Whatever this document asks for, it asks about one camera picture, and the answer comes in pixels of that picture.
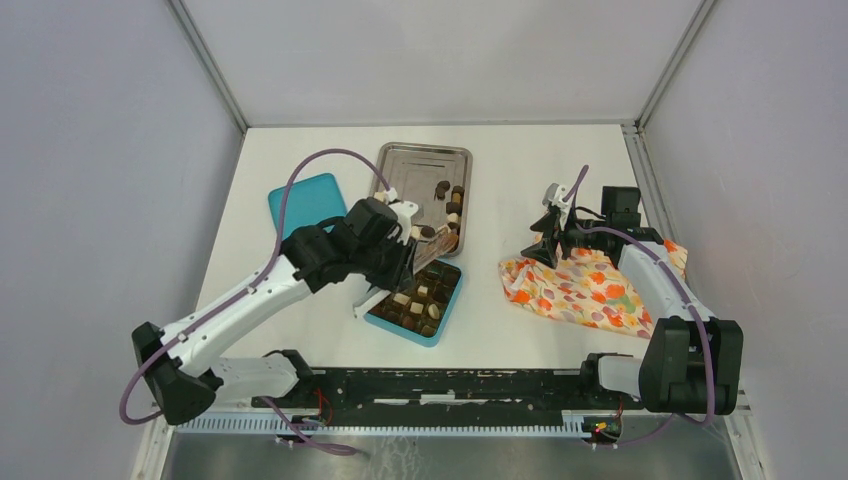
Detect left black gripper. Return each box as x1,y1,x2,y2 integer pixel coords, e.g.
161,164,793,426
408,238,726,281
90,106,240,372
353,229,418,293

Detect metal serving tongs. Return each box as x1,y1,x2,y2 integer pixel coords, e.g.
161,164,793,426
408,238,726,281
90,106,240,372
353,228,459,318

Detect teal chocolate box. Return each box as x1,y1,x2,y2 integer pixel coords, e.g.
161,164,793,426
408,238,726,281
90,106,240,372
365,260,463,347

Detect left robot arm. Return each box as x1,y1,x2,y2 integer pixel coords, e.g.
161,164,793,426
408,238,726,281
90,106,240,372
132,197,419,425

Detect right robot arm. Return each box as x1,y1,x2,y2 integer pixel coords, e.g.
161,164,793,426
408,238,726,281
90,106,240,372
521,183,744,416

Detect floral cloth bag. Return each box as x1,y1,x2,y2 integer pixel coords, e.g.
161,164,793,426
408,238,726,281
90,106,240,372
498,248,654,339

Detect pile of assorted chocolates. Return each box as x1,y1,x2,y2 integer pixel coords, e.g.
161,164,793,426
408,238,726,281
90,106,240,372
393,179,465,250

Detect silver metal tray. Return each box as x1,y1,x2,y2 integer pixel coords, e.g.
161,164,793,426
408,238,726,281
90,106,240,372
377,142,473,258

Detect teal box lid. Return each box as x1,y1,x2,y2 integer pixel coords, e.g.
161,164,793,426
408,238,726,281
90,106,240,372
283,173,348,238

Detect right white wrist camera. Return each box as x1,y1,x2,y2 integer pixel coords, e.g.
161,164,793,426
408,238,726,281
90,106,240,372
542,183,574,213

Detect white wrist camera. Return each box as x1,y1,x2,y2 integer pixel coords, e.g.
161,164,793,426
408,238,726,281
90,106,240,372
542,183,574,213
384,188,420,245

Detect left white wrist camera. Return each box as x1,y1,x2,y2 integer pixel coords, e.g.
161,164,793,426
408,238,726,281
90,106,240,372
384,188,420,245

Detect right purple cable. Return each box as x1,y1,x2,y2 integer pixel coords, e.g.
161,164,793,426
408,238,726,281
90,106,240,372
569,164,715,452

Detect purple cable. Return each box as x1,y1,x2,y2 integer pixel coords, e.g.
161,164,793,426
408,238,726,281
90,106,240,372
119,148,372,457
569,164,715,452

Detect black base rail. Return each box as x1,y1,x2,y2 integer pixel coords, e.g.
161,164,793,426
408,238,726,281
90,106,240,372
272,367,642,428

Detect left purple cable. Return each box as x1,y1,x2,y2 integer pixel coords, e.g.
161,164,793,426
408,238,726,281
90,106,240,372
119,148,372,457

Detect white slotted cable duct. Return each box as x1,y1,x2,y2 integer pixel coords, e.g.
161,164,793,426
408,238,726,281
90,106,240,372
173,409,598,440

